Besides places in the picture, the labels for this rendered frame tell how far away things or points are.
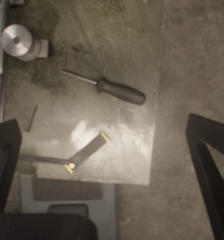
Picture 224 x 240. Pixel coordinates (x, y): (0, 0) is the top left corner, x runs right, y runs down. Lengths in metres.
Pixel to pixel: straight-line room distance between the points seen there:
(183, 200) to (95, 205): 0.61
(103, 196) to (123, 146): 0.73
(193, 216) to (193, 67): 0.94
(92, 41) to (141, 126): 0.20
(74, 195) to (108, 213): 0.20
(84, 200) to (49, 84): 0.82
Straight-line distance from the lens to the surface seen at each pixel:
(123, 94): 0.42
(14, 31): 0.40
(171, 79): 1.38
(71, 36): 0.47
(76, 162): 0.45
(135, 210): 1.50
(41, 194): 1.21
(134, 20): 0.48
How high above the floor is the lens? 1.32
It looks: 85 degrees down
